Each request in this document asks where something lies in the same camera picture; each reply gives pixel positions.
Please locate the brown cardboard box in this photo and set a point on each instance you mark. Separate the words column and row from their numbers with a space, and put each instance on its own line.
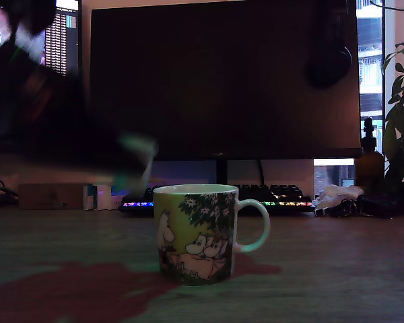
column 50, row 196

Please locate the black headphones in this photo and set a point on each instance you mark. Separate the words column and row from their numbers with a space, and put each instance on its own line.
column 330, row 67

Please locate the black backlit keyboard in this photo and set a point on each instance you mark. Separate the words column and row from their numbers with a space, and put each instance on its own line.
column 283, row 198

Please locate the large dark computer monitor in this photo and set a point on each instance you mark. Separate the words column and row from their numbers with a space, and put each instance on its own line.
column 222, row 84

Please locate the black monitor stand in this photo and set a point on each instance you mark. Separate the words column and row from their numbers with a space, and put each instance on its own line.
column 222, row 171

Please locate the crumpled white tissue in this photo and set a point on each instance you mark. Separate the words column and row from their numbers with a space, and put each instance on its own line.
column 336, row 193

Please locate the lit computer monitor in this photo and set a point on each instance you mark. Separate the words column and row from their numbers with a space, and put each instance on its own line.
column 65, row 40

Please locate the grey capsule green lid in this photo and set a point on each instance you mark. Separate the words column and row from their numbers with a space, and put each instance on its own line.
column 136, row 146

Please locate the black wallet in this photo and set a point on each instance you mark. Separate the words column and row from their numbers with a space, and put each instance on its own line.
column 380, row 203

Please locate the amber pump bottle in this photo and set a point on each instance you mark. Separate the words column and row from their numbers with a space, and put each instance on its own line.
column 369, row 165

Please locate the black bunch of keys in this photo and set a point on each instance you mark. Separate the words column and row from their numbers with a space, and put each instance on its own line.
column 343, row 208

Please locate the blue and white box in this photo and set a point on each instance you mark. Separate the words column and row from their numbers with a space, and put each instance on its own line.
column 105, row 198

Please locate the white box teal stripe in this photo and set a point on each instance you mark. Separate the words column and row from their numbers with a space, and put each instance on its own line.
column 89, row 198

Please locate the green cartoon print mug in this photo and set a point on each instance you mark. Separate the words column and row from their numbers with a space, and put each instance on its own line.
column 202, row 235

